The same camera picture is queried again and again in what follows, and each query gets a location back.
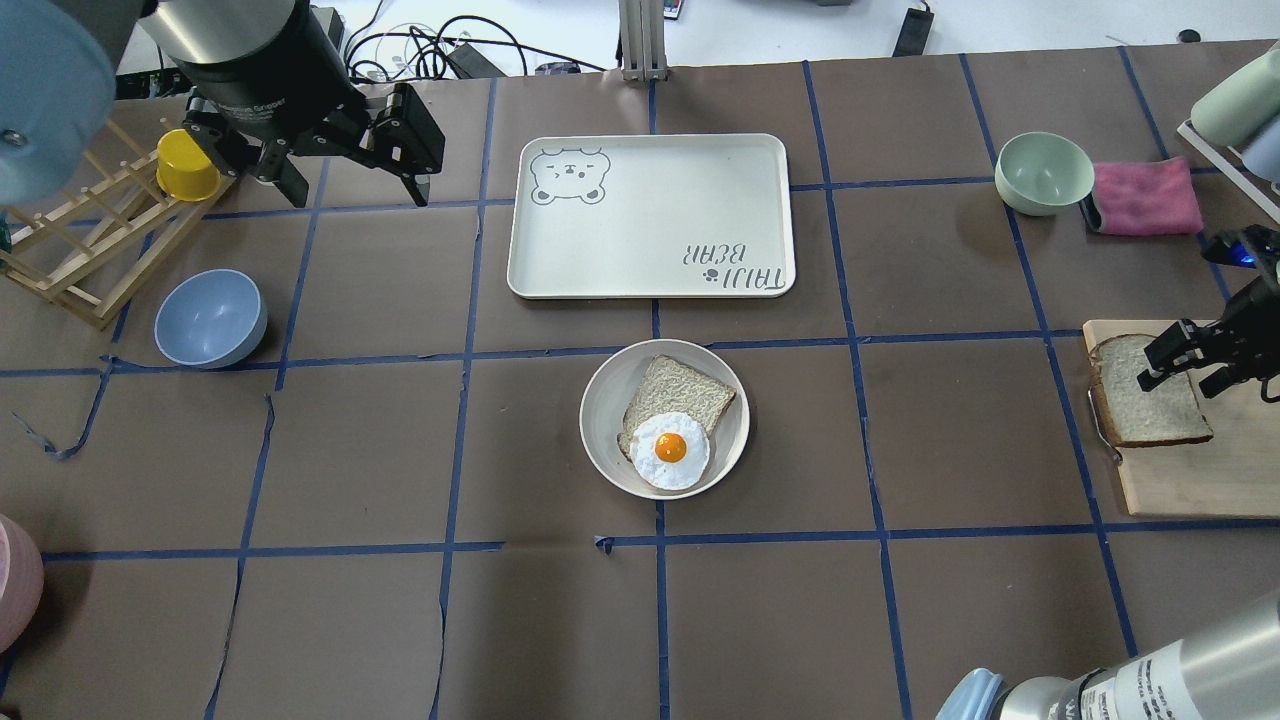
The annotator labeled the wooden cutting board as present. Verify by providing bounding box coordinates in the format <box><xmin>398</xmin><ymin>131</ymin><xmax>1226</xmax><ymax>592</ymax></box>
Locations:
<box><xmin>1088</xmin><ymin>382</ymin><xmax>1279</xmax><ymax>519</ymax></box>

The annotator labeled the green bowl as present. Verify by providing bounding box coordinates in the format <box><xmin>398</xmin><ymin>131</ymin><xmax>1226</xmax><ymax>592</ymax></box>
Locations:
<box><xmin>995</xmin><ymin>131</ymin><xmax>1094</xmax><ymax>217</ymax></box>

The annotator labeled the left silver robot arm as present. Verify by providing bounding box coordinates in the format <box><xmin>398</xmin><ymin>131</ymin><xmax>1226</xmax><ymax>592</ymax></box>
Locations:
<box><xmin>1</xmin><ymin>1</ymin><xmax>445</xmax><ymax>208</ymax></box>

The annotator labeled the pink bowl with ice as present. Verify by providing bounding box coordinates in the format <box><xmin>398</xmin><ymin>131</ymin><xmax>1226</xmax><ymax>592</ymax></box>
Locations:
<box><xmin>1</xmin><ymin>515</ymin><xmax>44</xmax><ymax>653</ymax></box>

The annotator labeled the aluminium frame post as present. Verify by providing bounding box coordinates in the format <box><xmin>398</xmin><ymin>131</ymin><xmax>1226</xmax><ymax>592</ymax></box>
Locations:
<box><xmin>618</xmin><ymin>0</ymin><xmax>669</xmax><ymax>82</ymax></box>

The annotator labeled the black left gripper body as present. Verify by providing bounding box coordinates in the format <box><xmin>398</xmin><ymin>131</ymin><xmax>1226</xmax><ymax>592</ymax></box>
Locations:
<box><xmin>140</xmin><ymin>1</ymin><xmax>372</xmax><ymax>167</ymax></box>

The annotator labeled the white bear tray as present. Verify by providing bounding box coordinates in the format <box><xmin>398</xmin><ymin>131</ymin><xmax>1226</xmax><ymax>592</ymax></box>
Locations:
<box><xmin>506</xmin><ymin>133</ymin><xmax>797</xmax><ymax>300</ymax></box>

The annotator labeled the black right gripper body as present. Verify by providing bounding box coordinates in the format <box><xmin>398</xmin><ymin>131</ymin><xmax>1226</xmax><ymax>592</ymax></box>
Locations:
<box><xmin>1204</xmin><ymin>225</ymin><xmax>1279</xmax><ymax>404</ymax></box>

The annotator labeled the black power adapter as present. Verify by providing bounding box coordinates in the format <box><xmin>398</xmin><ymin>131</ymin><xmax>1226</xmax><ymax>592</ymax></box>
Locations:
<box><xmin>892</xmin><ymin>6</ymin><xmax>934</xmax><ymax>58</ymax></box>

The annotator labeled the yellow mug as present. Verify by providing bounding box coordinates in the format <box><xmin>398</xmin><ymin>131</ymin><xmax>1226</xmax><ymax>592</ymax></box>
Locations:
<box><xmin>156</xmin><ymin>129</ymin><xmax>221</xmax><ymax>202</ymax></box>

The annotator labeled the blue bowl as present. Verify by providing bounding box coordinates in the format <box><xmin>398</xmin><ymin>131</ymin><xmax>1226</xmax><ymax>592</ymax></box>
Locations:
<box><xmin>154</xmin><ymin>268</ymin><xmax>269</xmax><ymax>370</ymax></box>

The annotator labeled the white round plate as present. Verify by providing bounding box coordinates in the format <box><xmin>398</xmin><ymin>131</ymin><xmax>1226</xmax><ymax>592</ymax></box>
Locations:
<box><xmin>579</xmin><ymin>340</ymin><xmax>751</xmax><ymax>500</ymax></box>

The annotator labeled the blue cup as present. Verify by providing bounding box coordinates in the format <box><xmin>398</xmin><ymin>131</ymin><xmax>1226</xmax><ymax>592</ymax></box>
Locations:
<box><xmin>1242</xmin><ymin>115</ymin><xmax>1280</xmax><ymax>184</ymax></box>

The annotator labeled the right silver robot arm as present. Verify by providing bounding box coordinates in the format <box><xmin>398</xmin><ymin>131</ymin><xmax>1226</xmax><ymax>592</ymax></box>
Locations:
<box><xmin>938</xmin><ymin>225</ymin><xmax>1277</xmax><ymax>719</ymax></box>

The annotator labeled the bread slice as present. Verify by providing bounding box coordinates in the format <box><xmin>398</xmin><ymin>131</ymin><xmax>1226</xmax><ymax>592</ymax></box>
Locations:
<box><xmin>618</xmin><ymin>355</ymin><xmax>737</xmax><ymax>460</ymax></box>
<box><xmin>1089</xmin><ymin>333</ymin><xmax>1215</xmax><ymax>448</ymax></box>

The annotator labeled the wooden mug rack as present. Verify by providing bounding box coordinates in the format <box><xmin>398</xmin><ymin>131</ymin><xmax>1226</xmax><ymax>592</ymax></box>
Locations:
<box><xmin>1</xmin><ymin>120</ymin><xmax>236</xmax><ymax>331</ymax></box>

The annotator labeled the mint green cup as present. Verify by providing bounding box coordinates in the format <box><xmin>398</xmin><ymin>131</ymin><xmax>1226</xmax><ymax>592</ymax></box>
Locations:
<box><xmin>1189</xmin><ymin>45</ymin><xmax>1279</xmax><ymax>146</ymax></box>

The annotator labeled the bread slice on plate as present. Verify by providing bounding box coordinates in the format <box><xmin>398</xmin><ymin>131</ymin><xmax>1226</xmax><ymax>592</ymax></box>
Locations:
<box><xmin>618</xmin><ymin>355</ymin><xmax>737</xmax><ymax>460</ymax></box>

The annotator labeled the white wire cup rack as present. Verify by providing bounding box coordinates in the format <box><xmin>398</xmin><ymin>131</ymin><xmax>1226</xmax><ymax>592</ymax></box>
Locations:
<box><xmin>1176</xmin><ymin>120</ymin><xmax>1279</xmax><ymax>225</ymax></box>

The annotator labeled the fried egg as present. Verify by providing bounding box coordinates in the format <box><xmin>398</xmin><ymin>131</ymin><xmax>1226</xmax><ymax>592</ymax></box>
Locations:
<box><xmin>628</xmin><ymin>413</ymin><xmax>710</xmax><ymax>491</ymax></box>

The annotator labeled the pink cloth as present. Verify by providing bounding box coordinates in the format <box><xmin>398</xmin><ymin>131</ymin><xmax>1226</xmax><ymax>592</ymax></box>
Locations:
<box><xmin>1079</xmin><ymin>156</ymin><xmax>1204</xmax><ymax>237</ymax></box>

